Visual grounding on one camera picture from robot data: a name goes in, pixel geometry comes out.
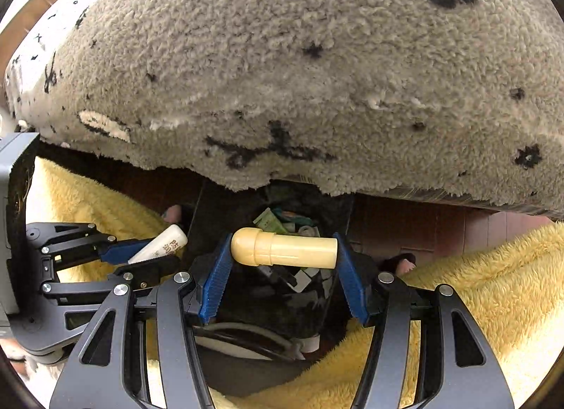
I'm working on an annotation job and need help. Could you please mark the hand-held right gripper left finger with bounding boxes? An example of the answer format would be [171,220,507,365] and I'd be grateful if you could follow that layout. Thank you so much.
[48,233,234,409]

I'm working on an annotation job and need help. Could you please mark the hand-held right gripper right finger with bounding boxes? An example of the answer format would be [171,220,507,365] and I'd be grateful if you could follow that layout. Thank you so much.
[332,232,516,409]

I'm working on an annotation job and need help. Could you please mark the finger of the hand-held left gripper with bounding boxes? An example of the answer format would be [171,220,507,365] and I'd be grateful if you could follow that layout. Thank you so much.
[41,254,181,302]
[25,222,153,283]

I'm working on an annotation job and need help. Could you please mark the small white tube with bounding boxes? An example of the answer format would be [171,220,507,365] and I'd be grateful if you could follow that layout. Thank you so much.
[128,224,188,265]

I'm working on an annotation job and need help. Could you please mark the black bag with items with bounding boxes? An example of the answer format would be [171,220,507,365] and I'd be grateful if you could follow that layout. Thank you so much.
[187,178,357,361]

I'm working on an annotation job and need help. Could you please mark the cream yellow-capped bottle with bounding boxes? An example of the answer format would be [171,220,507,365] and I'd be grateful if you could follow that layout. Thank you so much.
[230,228,339,269]

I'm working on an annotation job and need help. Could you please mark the person's right foot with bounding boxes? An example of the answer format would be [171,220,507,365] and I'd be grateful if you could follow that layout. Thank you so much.
[379,253,417,278]

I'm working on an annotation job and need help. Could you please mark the green wrapper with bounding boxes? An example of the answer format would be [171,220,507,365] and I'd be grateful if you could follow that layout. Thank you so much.
[252,207,289,234]

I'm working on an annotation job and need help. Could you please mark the yellow fluffy blanket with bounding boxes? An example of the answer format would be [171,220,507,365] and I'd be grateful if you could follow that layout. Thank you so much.
[26,157,564,409]

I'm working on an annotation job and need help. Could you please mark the grey printed blanket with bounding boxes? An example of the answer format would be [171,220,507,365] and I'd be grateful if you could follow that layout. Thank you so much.
[4,0,564,220]

